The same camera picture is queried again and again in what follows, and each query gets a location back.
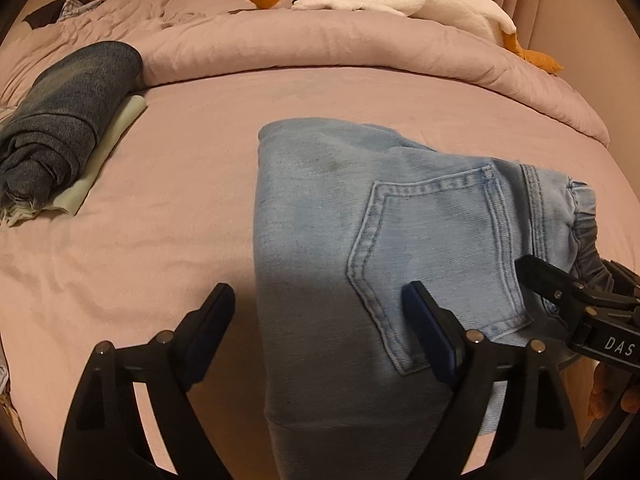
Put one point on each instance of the person's right hand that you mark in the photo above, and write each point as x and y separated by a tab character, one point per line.
610	390

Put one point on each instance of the pink bed sheet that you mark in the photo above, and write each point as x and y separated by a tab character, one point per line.
175	210

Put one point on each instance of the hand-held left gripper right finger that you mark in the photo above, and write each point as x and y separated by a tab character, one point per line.
425	325

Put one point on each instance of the plaid cloth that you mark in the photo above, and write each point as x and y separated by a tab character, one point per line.
4	375

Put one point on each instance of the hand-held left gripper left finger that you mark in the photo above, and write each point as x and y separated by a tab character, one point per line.
220	310

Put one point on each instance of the pink duvet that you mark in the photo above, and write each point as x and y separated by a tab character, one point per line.
300	45

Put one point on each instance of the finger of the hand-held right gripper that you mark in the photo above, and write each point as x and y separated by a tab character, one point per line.
545	280
622	280

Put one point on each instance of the dark cloth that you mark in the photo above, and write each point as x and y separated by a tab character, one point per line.
45	12

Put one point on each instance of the dark blue folded pants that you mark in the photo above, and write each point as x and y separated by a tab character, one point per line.
65	110

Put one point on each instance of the pale green folded cloth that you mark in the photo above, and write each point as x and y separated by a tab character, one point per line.
117	125

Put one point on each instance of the blue checked cloth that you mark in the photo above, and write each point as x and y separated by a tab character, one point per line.
80	7

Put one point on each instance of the light blue jeans pants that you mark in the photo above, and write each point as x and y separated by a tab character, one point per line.
320	210

